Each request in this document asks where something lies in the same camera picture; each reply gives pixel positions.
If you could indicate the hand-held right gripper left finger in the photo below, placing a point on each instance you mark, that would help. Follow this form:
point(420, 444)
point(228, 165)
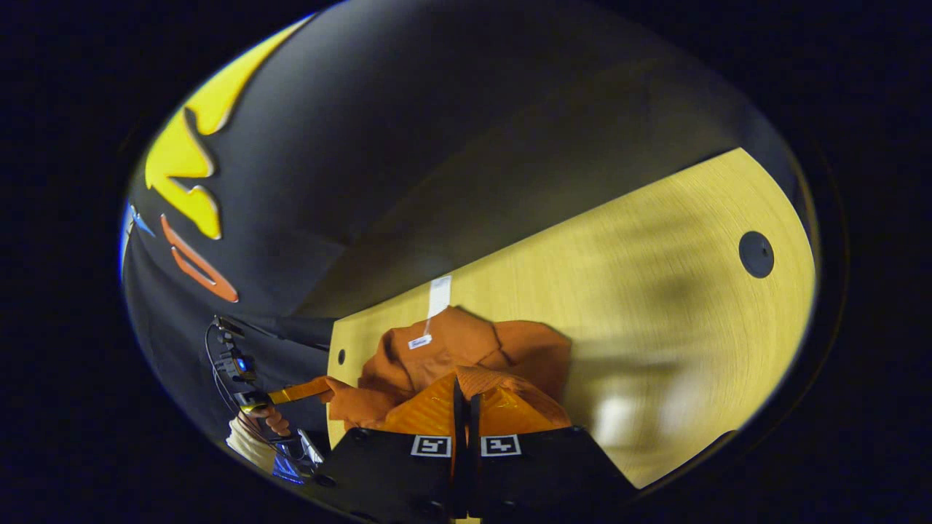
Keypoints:
point(456, 473)

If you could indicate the orange button jacket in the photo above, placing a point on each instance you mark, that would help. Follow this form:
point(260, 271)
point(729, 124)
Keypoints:
point(466, 342)

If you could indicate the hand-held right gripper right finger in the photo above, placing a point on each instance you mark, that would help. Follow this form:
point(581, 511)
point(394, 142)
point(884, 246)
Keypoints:
point(477, 473)

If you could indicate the white tape strip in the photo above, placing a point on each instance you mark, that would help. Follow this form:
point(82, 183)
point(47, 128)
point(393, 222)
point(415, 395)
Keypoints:
point(439, 295)

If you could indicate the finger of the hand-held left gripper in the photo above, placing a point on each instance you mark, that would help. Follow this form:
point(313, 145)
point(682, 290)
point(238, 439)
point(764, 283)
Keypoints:
point(298, 393)

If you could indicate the black backdrop cloth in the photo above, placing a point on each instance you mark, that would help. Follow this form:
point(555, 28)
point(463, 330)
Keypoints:
point(364, 145)

